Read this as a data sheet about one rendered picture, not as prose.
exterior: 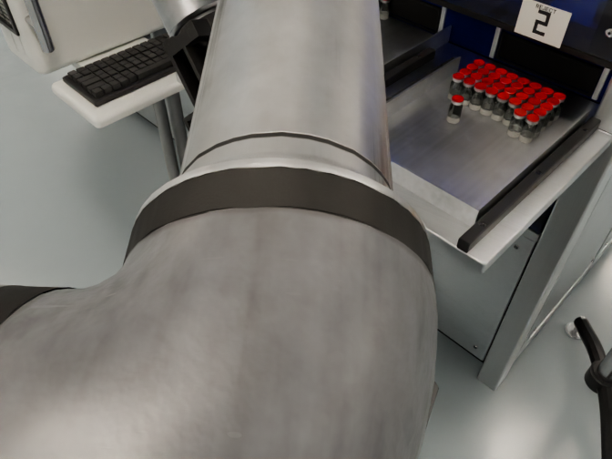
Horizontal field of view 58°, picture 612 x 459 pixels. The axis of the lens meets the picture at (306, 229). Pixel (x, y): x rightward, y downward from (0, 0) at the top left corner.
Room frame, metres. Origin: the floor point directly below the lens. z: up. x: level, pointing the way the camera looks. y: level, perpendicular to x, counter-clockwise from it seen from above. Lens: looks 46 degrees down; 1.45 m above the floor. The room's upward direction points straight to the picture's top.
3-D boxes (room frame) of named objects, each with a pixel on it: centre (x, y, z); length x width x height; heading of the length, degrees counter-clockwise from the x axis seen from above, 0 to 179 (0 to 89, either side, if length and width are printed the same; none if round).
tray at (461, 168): (0.76, -0.27, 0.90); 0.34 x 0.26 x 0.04; 135
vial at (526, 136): (0.75, -0.37, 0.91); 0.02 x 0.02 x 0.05
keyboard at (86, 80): (1.15, 0.33, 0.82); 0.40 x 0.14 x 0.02; 135
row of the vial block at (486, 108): (0.82, -0.33, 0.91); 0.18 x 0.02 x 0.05; 45
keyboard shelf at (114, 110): (1.17, 0.35, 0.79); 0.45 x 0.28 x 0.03; 135
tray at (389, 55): (1.06, -0.09, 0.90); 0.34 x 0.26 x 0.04; 135
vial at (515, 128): (0.76, -0.35, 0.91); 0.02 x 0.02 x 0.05
